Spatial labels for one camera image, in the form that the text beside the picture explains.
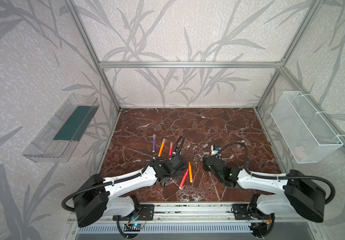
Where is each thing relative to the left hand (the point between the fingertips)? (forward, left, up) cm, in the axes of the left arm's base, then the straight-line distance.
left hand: (177, 168), depth 83 cm
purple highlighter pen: (+25, +17, -5) cm, 30 cm away
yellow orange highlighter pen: (-4, -8, -5) cm, 10 cm away
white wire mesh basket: (+4, -57, +29) cm, 63 cm away
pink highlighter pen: (-4, -4, -5) cm, 8 cm away
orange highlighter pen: (+16, +11, -6) cm, 20 cm away
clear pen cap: (+18, -19, -5) cm, 26 cm away
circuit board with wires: (-26, +22, -8) cm, 35 cm away
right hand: (+6, -16, 0) cm, 17 cm away
